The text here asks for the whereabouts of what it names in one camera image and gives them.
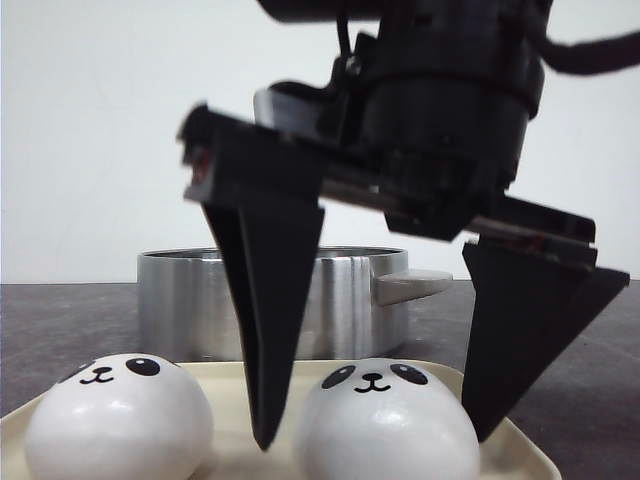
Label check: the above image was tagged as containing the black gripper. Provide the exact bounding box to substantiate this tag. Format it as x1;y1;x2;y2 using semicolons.
177;14;599;269

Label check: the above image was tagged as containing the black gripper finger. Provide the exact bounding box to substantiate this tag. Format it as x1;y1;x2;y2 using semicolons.
203;139;324;451
462;241;630;441

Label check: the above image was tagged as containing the stainless steel steamer pot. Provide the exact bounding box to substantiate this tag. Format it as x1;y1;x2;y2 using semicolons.
137;246;452;362

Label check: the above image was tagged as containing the panda bun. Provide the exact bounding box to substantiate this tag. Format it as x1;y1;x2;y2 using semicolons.
25;352;214;479
293;358;481;479

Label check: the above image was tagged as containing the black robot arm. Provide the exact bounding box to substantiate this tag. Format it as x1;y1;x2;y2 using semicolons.
178;1;639;449

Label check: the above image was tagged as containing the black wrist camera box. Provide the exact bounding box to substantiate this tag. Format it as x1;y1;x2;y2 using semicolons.
253;32;378;146

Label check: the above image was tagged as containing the black sleeved cable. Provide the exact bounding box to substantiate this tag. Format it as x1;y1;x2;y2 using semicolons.
537;27;640;77

